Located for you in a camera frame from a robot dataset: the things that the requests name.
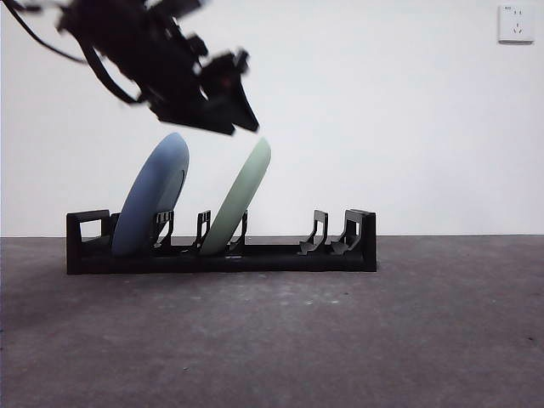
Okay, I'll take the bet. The pale green round plate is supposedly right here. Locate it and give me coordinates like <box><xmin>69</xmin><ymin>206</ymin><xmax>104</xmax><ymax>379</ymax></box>
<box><xmin>199</xmin><ymin>135</ymin><xmax>273</xmax><ymax>257</ymax></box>

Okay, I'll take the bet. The blue round plate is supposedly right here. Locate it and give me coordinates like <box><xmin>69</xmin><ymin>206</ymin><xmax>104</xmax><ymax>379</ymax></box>
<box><xmin>110</xmin><ymin>131</ymin><xmax>191</xmax><ymax>258</ymax></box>

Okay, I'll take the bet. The black plastic plate rack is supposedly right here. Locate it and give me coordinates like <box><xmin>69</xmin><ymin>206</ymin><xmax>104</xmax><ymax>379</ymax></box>
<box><xmin>65</xmin><ymin>207</ymin><xmax>378</xmax><ymax>275</ymax></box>

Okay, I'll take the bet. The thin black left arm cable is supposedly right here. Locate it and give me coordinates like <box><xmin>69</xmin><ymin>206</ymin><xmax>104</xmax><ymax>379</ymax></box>
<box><xmin>7</xmin><ymin>0</ymin><xmax>88</xmax><ymax>65</ymax></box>

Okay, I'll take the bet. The white wall socket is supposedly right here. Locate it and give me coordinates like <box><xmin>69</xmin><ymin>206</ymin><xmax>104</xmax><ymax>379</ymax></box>
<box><xmin>496</xmin><ymin>3</ymin><xmax>536</xmax><ymax>44</ymax></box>

